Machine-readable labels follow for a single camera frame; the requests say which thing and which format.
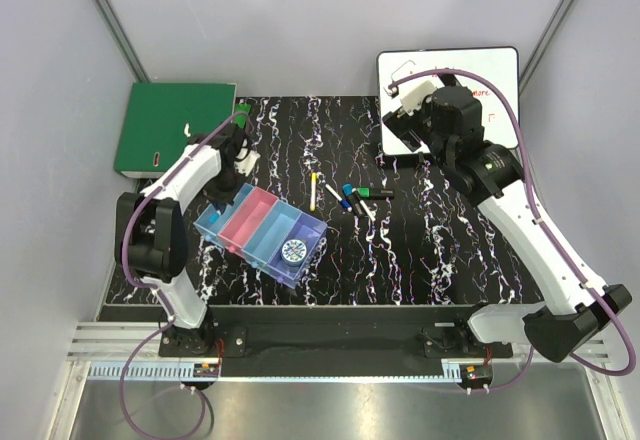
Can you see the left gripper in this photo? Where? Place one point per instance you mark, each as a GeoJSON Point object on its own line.
{"type": "Point", "coordinates": [220, 199]}

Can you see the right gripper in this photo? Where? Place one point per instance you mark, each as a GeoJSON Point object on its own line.
{"type": "Point", "coordinates": [405, 126]}

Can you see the four-compartment colourful organizer tray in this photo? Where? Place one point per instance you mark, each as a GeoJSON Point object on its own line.
{"type": "Point", "coordinates": [255, 225]}

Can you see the yellow highlighter pen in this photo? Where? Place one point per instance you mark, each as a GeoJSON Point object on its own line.
{"type": "Point", "coordinates": [313, 191]}

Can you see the green ring binder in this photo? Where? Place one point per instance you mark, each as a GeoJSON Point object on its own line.
{"type": "Point", "coordinates": [152, 136]}

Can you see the round blue tape tin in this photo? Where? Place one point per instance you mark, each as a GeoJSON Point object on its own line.
{"type": "Point", "coordinates": [293, 252]}

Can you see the white marker blue cap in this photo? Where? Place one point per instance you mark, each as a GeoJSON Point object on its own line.
{"type": "Point", "coordinates": [218, 210]}

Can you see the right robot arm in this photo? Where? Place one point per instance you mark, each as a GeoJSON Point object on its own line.
{"type": "Point", "coordinates": [577, 302]}

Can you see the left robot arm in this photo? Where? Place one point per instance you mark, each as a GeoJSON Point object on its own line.
{"type": "Point", "coordinates": [151, 243]}

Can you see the green folder sheet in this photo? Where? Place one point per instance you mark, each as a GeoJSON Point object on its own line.
{"type": "Point", "coordinates": [242, 115]}

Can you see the green black marker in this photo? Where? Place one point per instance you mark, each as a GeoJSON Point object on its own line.
{"type": "Point", "coordinates": [375, 193]}

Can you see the blue capped marker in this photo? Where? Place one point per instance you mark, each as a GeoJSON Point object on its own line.
{"type": "Point", "coordinates": [351, 199]}

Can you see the white pen blue tip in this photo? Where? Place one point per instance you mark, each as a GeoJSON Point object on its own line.
{"type": "Point", "coordinates": [344, 203]}

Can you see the black marble pattern mat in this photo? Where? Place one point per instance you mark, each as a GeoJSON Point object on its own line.
{"type": "Point", "coordinates": [426, 246]}

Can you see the white whiteboard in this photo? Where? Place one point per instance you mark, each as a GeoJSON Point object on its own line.
{"type": "Point", "coordinates": [498, 65]}

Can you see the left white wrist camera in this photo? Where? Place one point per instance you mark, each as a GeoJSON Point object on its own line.
{"type": "Point", "coordinates": [245, 165]}

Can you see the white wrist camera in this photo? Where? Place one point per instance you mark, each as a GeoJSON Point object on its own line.
{"type": "Point", "coordinates": [245, 165]}
{"type": "Point", "coordinates": [407, 98]}

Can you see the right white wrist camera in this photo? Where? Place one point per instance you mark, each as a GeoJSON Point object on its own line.
{"type": "Point", "coordinates": [407, 98]}

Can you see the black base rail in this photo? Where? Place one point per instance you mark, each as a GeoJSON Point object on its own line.
{"type": "Point", "coordinates": [380, 341]}

